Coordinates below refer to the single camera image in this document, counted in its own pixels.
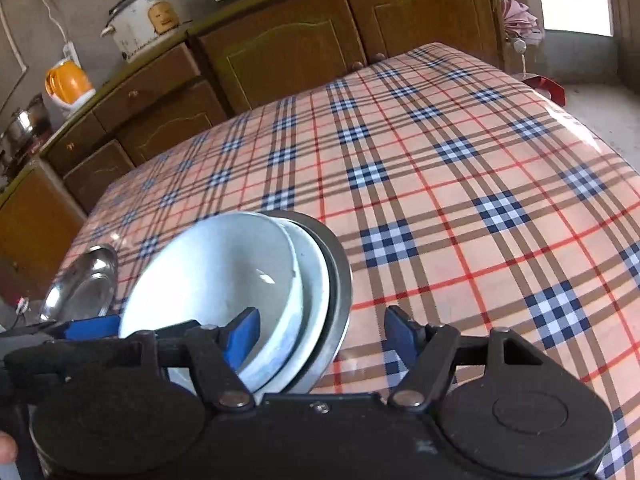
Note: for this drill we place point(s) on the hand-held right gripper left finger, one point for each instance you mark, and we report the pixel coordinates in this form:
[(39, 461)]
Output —
[(245, 330)]

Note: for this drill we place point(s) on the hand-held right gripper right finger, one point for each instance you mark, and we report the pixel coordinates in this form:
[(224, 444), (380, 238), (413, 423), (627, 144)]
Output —
[(400, 332)]

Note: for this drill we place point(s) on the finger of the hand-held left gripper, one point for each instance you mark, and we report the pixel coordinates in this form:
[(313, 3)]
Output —
[(90, 355), (92, 328)]

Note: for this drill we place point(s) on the blue patterned white bowl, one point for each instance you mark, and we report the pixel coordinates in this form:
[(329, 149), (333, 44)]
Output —
[(210, 280)]

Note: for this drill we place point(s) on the stainless steel bowl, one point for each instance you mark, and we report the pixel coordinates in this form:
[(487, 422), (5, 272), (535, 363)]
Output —
[(341, 280)]

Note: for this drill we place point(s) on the plain white bowl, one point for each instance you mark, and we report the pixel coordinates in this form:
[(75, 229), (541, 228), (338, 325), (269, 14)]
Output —
[(315, 280)]

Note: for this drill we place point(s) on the person's left hand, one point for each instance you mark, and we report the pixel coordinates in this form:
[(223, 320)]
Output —
[(6, 449)]

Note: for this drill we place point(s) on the wooden corner cabinet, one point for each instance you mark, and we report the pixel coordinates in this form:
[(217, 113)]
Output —
[(30, 230)]

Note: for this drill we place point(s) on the plaid tablecloth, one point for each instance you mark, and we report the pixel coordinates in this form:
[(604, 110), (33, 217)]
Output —
[(450, 185)]

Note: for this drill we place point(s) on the steel pot with lid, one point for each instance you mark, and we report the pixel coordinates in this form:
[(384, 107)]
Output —
[(22, 125)]

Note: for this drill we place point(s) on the wooden cabinet with drawers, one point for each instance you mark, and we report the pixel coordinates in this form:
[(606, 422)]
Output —
[(160, 120)]

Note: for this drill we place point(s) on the orange electric kettle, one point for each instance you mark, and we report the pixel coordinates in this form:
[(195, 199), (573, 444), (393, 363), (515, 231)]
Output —
[(67, 85)]

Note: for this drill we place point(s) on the white hanging power socket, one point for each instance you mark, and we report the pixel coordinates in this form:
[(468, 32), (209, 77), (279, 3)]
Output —
[(70, 52)]

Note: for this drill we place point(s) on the wooden two-door cabinet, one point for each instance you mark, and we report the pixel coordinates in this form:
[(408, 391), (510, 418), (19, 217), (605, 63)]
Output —
[(280, 55)]

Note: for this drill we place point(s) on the red bag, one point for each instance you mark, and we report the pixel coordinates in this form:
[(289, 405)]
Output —
[(547, 87)]

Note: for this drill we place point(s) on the white rice cooker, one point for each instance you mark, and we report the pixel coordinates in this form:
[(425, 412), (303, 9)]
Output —
[(140, 25)]

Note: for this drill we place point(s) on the pink hanging cloth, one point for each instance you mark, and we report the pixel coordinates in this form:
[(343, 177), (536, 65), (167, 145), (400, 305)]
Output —
[(522, 17)]

